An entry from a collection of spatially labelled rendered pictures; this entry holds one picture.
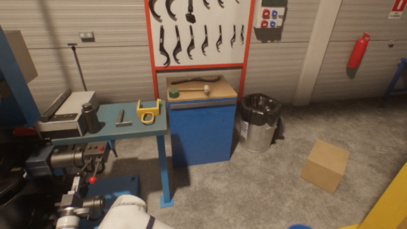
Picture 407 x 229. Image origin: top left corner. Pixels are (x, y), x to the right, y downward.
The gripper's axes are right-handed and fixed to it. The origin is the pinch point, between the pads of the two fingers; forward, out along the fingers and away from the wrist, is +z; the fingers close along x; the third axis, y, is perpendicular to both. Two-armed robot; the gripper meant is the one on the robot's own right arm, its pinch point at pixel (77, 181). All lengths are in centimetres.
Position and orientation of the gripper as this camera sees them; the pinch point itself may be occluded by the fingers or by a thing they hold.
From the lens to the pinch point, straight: 129.7
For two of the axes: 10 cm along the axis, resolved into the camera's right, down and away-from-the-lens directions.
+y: -9.8, 0.8, -1.8
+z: -1.7, -7.6, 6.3
